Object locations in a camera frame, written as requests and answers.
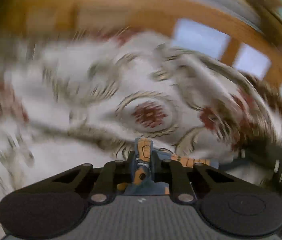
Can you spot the floral white bed cover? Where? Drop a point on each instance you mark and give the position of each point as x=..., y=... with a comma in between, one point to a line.
x=78, y=99

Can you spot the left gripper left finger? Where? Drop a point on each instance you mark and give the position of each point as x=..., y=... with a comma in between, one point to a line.
x=113, y=173

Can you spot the blue pyjama pants orange cars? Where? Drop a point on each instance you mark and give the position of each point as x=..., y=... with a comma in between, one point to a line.
x=143, y=166

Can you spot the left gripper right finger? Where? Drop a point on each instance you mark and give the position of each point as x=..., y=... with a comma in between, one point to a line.
x=174, y=174

